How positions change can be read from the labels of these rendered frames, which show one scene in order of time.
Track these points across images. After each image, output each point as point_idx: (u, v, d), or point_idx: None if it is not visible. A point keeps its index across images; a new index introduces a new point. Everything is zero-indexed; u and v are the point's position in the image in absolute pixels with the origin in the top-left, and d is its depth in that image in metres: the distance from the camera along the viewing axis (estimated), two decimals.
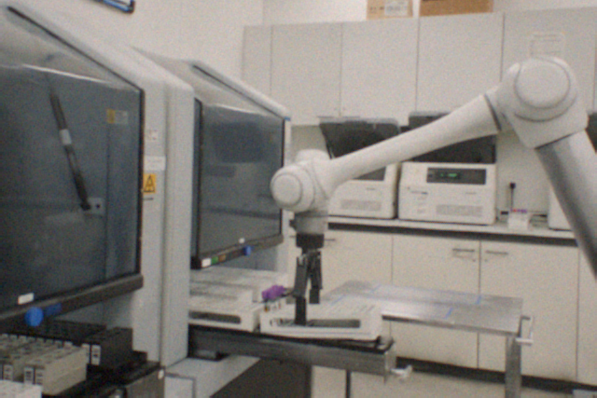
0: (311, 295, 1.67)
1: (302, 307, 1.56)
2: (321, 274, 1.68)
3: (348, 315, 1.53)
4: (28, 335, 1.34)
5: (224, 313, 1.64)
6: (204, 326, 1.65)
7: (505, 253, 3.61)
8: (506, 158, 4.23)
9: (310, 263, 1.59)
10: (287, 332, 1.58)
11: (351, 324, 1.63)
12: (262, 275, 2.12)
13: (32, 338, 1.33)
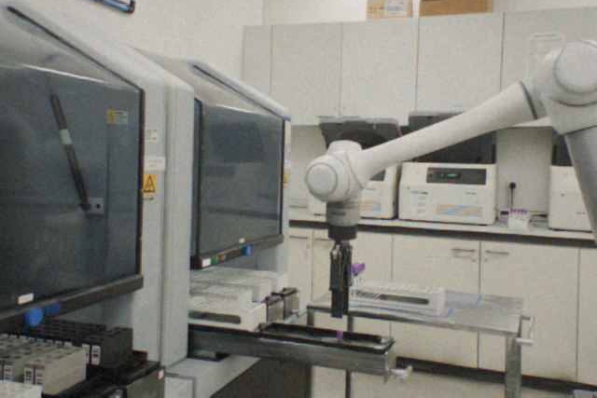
0: (340, 295, 1.59)
1: None
2: (330, 276, 1.57)
3: (418, 294, 1.85)
4: (28, 335, 1.34)
5: (224, 313, 1.64)
6: (204, 326, 1.65)
7: (505, 253, 3.61)
8: (506, 158, 4.23)
9: None
10: (365, 301, 1.91)
11: (417, 301, 1.95)
12: (262, 275, 2.12)
13: (32, 338, 1.33)
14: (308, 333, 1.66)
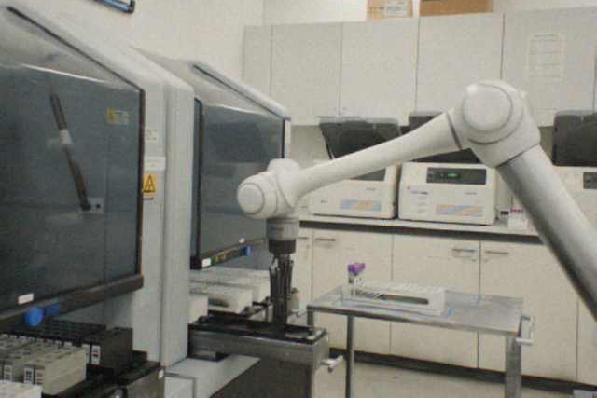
0: (282, 308, 1.68)
1: None
2: (270, 288, 1.65)
3: (418, 294, 1.85)
4: (28, 335, 1.34)
5: None
6: None
7: (505, 253, 3.61)
8: None
9: None
10: (365, 301, 1.91)
11: (417, 301, 1.95)
12: (262, 275, 2.12)
13: (32, 338, 1.33)
14: (246, 325, 1.72)
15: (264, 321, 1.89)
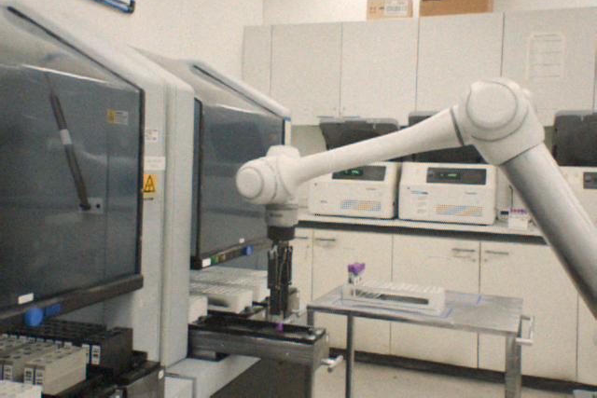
0: (279, 294, 1.66)
1: (282, 292, 1.72)
2: (268, 274, 1.64)
3: (418, 294, 1.85)
4: (28, 335, 1.34)
5: None
6: None
7: (505, 253, 3.61)
8: None
9: None
10: (365, 301, 1.91)
11: (417, 301, 1.95)
12: (262, 275, 2.12)
13: (32, 338, 1.33)
14: (246, 325, 1.72)
15: (264, 321, 1.89)
